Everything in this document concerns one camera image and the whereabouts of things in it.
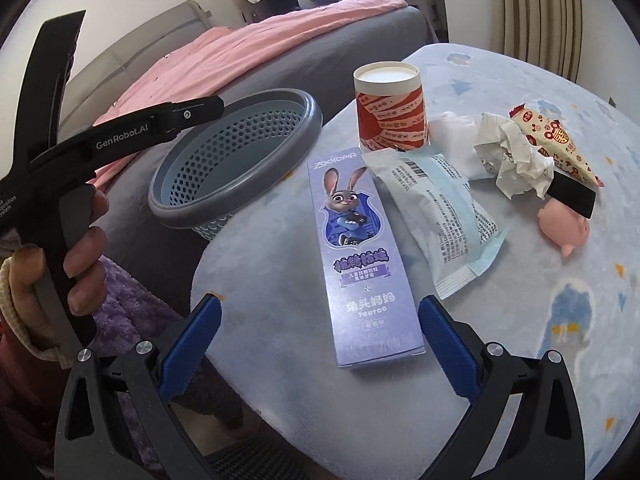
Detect purple toothpaste box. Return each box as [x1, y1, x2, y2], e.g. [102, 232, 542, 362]
[307, 148, 424, 367]

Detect blue white wipes packet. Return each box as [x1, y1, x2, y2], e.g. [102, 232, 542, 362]
[363, 146, 506, 299]

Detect white paper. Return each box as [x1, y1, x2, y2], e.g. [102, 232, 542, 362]
[474, 113, 554, 200]

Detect small black block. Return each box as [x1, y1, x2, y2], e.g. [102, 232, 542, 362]
[547, 171, 597, 219]

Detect red cartoon snack wrapper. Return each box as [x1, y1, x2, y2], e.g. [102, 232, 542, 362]
[509, 104, 604, 188]

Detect red white paper cup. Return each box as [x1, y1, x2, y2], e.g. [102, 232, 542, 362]
[352, 62, 428, 152]

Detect grey perforated trash basket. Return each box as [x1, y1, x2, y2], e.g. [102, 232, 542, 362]
[149, 88, 323, 240]

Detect person's left hand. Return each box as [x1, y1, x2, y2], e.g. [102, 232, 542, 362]
[8, 186, 112, 340]

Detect grey headboard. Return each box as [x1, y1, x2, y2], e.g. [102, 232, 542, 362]
[58, 0, 213, 141]

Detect grey bed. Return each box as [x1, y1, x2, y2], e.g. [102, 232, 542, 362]
[98, 6, 437, 315]

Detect pink bed blanket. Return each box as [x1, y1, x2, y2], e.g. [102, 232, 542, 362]
[94, 0, 407, 125]

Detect pink pig toy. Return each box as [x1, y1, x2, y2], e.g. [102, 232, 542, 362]
[537, 198, 590, 259]

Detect light blue patterned tablecloth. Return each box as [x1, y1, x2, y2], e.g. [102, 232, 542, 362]
[188, 41, 640, 480]

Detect right beige curtain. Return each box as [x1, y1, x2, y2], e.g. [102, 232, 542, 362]
[490, 0, 584, 82]

